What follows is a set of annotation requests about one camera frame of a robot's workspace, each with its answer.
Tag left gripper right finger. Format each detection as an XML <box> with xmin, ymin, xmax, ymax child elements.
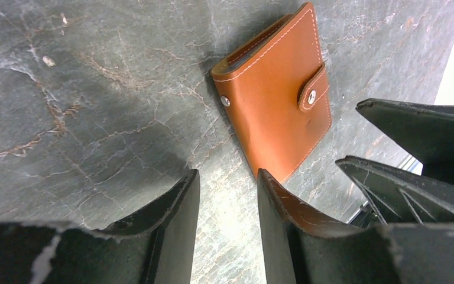
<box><xmin>257</xmin><ymin>169</ymin><xmax>454</xmax><ymax>283</ymax></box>

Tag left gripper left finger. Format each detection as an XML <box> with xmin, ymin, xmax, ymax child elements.
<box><xmin>0</xmin><ymin>169</ymin><xmax>200</xmax><ymax>283</ymax></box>

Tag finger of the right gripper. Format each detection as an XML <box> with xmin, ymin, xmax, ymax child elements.
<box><xmin>356</xmin><ymin>99</ymin><xmax>454</xmax><ymax>185</ymax></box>
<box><xmin>335</xmin><ymin>156</ymin><xmax>454</xmax><ymax>224</ymax></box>

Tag brown leather card holder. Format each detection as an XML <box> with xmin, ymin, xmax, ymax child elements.
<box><xmin>211</xmin><ymin>2</ymin><xmax>332</xmax><ymax>182</ymax></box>

